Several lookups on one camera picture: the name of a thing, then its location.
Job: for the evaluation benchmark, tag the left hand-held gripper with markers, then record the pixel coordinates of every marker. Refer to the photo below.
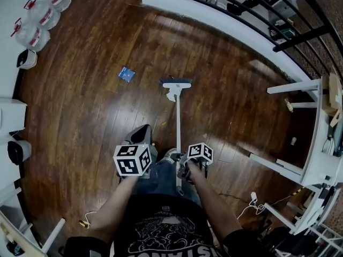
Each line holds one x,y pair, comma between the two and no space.
131,160

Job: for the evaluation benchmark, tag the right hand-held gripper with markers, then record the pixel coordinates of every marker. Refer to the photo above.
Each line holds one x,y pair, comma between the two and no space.
199,152

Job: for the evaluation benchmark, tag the white broom with grey bristles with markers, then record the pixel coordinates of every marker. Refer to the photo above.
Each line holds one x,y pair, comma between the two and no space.
178,116

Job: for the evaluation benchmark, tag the blue packet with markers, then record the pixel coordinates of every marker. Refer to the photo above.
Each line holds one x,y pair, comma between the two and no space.
126,74

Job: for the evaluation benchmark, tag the person's left forearm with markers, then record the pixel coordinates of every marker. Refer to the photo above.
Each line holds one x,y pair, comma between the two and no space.
112,210

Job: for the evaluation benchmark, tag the person's right forearm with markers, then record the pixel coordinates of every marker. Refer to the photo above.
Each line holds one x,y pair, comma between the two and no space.
214,205

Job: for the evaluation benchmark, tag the person's white shoe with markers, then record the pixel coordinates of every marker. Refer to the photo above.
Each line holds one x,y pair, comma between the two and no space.
170,155

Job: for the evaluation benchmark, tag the person's blue jeans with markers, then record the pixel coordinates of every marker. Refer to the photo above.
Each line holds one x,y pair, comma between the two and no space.
166,181

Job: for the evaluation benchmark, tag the person's black printed shirt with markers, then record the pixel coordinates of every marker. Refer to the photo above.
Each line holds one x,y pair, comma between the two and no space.
166,231

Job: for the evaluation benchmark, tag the white bin with black liner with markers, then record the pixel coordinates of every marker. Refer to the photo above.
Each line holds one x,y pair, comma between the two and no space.
20,152
27,59

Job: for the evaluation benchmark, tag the small white paper cup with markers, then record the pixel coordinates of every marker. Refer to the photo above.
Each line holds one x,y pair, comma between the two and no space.
294,140

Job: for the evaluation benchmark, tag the small plastic bottle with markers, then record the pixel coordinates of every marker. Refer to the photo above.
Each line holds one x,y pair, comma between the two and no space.
289,105

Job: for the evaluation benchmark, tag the yellow black tape strip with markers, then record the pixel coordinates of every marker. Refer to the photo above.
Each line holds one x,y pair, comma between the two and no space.
297,191

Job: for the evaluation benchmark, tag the white storage box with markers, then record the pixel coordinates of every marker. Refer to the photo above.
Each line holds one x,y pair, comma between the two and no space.
12,116

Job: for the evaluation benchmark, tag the long white table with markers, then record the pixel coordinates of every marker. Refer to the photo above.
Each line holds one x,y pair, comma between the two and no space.
313,143

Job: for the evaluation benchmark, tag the white side table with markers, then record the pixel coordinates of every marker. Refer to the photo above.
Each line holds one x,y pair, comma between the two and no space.
16,242

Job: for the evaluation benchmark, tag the black office chair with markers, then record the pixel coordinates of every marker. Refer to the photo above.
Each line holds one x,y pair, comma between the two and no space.
289,242

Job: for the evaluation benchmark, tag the small white desk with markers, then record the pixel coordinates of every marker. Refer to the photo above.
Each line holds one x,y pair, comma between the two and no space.
308,218

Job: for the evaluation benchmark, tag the brown cardboard box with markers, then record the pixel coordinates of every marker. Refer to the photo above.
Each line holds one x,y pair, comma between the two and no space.
333,98

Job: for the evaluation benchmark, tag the black metal railing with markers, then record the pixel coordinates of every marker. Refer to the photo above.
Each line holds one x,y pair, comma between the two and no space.
300,37

